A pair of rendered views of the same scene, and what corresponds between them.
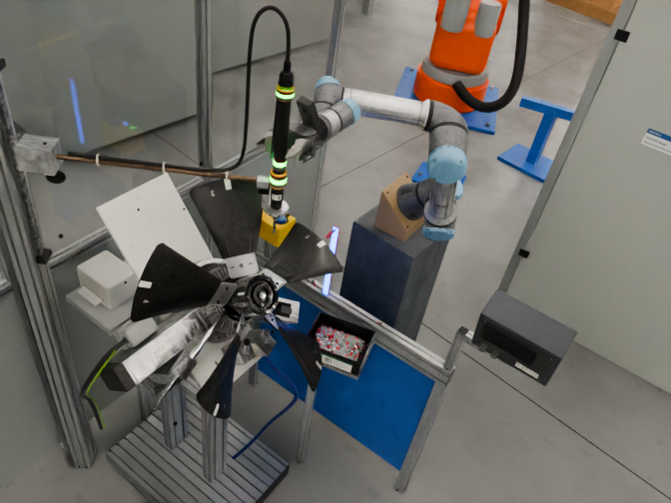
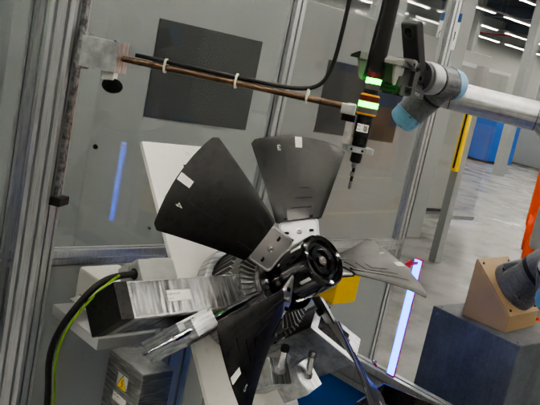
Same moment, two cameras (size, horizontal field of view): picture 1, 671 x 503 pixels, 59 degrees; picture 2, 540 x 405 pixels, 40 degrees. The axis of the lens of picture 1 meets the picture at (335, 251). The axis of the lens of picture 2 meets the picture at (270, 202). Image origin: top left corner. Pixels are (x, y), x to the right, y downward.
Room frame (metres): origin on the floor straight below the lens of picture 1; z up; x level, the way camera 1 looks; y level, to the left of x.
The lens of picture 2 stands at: (-0.30, -0.07, 1.60)
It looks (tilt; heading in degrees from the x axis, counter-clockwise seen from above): 10 degrees down; 15
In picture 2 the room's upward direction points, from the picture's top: 12 degrees clockwise
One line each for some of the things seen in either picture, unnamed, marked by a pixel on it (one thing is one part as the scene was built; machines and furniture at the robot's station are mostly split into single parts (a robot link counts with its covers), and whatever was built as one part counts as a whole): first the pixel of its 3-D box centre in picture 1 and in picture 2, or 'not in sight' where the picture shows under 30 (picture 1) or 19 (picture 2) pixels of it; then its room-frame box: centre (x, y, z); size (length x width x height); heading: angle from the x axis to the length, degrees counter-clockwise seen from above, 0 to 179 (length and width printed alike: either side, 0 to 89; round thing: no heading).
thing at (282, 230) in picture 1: (271, 225); (326, 281); (1.77, 0.26, 1.02); 0.16 x 0.10 x 0.11; 60
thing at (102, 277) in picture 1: (105, 281); (107, 293); (1.43, 0.78, 0.91); 0.17 x 0.16 x 0.11; 60
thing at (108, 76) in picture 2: (55, 175); (112, 83); (1.25, 0.77, 1.49); 0.05 x 0.04 x 0.05; 95
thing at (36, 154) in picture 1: (37, 154); (102, 54); (1.25, 0.81, 1.55); 0.10 x 0.07 x 0.08; 95
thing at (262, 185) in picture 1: (273, 195); (357, 128); (1.31, 0.19, 1.50); 0.09 x 0.07 x 0.10; 95
